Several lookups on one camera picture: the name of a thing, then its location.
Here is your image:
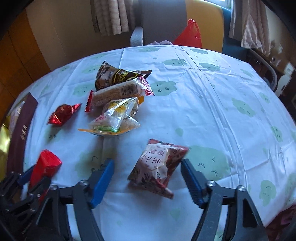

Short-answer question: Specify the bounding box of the red boxed snack pack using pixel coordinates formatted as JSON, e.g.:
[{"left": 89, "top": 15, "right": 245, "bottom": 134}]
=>
[{"left": 29, "top": 150, "right": 62, "bottom": 190}]

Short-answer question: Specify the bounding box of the left beige striped curtain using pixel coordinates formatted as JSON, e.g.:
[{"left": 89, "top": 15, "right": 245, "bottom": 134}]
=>
[{"left": 90, "top": 0, "right": 137, "bottom": 36}]

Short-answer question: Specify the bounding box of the clear yellow peanut snack bag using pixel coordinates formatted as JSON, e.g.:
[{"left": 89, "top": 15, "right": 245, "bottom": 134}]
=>
[{"left": 79, "top": 97, "right": 142, "bottom": 137}]

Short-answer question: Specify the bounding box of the red plastic bag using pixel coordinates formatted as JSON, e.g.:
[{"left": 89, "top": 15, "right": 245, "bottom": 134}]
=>
[{"left": 173, "top": 19, "right": 202, "bottom": 48}]

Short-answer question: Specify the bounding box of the grey yellow sofa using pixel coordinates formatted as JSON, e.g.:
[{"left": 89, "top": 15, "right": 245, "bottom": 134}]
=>
[{"left": 130, "top": 1, "right": 247, "bottom": 61}]

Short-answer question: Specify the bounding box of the cluttered wooden side cabinet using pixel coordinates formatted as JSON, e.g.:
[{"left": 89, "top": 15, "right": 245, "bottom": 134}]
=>
[{"left": 246, "top": 40, "right": 295, "bottom": 113}]

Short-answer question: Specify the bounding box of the floral red white snack pack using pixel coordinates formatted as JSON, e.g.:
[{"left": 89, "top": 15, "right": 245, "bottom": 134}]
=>
[{"left": 127, "top": 139, "right": 189, "bottom": 199}]

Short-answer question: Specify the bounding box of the dark brown snack bag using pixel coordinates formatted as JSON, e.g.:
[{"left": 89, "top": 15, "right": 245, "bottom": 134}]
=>
[{"left": 95, "top": 61, "right": 152, "bottom": 91}]

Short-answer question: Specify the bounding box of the red-ended sesame bar pack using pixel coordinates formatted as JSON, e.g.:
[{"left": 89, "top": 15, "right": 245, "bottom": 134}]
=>
[{"left": 85, "top": 76, "right": 154, "bottom": 113}]

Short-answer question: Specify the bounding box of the gold tin box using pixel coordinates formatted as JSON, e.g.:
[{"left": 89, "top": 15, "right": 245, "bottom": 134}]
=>
[{"left": 1, "top": 93, "right": 38, "bottom": 180}]

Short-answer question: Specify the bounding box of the shiny red foil snack pack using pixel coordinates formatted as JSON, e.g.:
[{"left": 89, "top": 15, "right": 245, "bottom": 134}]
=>
[{"left": 48, "top": 103, "right": 81, "bottom": 126}]

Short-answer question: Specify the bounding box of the white cloud-print tablecloth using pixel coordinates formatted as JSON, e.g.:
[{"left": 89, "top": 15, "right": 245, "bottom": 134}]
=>
[{"left": 23, "top": 46, "right": 295, "bottom": 240}]

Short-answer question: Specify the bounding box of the beige striped curtain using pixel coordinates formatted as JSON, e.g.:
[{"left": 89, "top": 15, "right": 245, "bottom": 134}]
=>
[
  {"left": 229, "top": 0, "right": 271, "bottom": 56},
  {"left": 90, "top": 0, "right": 137, "bottom": 36}
]

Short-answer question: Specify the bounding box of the right beige striped curtain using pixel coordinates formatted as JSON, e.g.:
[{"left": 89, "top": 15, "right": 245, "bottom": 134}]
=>
[{"left": 229, "top": 0, "right": 271, "bottom": 56}]

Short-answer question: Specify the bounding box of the pink cloth on sofa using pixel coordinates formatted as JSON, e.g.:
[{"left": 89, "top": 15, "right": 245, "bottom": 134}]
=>
[{"left": 149, "top": 40, "right": 173, "bottom": 45}]

